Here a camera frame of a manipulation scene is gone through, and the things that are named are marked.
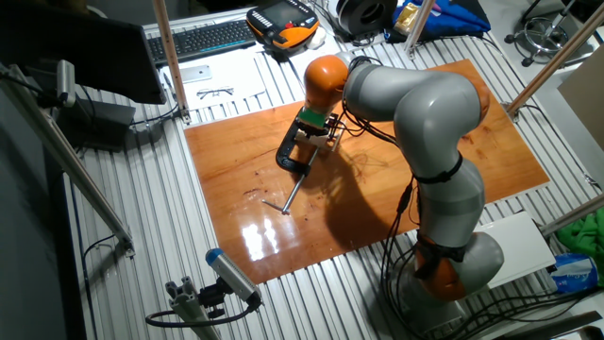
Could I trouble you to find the aluminium frame pole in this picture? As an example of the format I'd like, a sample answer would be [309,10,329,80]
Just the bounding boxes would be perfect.
[540,193,604,237]
[503,3,604,119]
[150,0,193,125]
[403,0,436,57]

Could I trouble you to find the small wooden window frame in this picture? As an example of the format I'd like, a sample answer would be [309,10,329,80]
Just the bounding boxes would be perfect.
[301,123,345,153]

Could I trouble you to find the black camera cable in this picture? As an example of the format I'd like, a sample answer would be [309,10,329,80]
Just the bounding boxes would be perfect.
[144,296,263,329]

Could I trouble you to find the orange and black teach pendant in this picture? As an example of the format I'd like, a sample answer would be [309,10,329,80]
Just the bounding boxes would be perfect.
[245,0,321,53]

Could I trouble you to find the short aluminium extrusion post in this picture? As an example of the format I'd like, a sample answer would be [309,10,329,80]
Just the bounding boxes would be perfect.
[164,276,223,340]

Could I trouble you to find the silver camera with blue cap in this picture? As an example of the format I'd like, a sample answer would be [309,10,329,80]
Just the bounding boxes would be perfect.
[205,247,263,309]

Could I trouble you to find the thin black cable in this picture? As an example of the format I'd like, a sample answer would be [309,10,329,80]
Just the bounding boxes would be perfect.
[80,233,117,340]

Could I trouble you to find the yellow packet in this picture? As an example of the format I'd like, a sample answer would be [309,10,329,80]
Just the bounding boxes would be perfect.
[394,2,421,37]

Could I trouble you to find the blue and white plastic bag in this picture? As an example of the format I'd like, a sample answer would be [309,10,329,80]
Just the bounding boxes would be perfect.
[548,252,600,295]

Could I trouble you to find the blue cloth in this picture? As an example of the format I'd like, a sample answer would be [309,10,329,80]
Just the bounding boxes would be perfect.
[384,0,492,43]

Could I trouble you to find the black computer monitor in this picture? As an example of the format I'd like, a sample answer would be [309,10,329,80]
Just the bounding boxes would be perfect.
[0,2,167,106]

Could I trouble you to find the green cloth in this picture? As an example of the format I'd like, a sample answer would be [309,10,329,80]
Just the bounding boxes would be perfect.
[555,212,604,287]

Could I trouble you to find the silver smartphone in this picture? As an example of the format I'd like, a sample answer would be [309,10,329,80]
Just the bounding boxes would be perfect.
[178,64,213,85]

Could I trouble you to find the slanted aluminium frame beam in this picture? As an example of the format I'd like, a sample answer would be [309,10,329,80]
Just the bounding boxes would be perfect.
[0,63,137,259]

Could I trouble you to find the glossy brown wooden board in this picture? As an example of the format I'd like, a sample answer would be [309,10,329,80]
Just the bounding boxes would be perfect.
[184,59,551,285]

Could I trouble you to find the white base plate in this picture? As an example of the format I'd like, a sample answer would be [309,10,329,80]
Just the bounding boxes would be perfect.
[471,211,558,290]

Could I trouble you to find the black C-clamp with steel screw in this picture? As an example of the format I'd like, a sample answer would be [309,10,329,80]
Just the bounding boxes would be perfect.
[260,115,327,216]

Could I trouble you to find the chrome stool base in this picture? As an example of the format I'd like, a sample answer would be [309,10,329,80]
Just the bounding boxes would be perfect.
[503,0,596,68]

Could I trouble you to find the beige cardboard panel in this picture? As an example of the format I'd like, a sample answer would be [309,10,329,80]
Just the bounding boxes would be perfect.
[558,46,604,152]

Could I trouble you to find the thin-framed eyeglasses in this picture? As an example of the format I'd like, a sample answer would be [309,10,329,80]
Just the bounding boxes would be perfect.
[195,86,236,101]

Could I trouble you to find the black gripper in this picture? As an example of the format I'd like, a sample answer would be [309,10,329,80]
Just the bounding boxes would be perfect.
[309,115,339,139]

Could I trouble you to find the black filament spool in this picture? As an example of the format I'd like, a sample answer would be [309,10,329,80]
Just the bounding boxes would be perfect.
[335,0,400,39]

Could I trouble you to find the black computer keyboard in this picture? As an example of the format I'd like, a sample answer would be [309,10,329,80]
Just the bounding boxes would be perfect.
[146,18,259,67]

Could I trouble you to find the silver depth camera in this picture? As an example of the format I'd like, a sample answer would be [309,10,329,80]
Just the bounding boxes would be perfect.
[55,59,77,109]

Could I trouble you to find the black computer cable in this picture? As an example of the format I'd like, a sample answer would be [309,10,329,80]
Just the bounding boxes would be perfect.
[126,104,180,128]

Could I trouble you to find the black camera bracket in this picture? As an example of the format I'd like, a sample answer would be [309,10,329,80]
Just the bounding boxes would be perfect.
[197,278,228,320]

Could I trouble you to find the dark grey computer box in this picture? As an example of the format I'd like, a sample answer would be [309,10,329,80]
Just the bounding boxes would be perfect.
[55,96,138,153]

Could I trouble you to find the dark metal bar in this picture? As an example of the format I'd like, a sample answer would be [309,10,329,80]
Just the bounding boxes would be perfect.
[495,323,604,340]

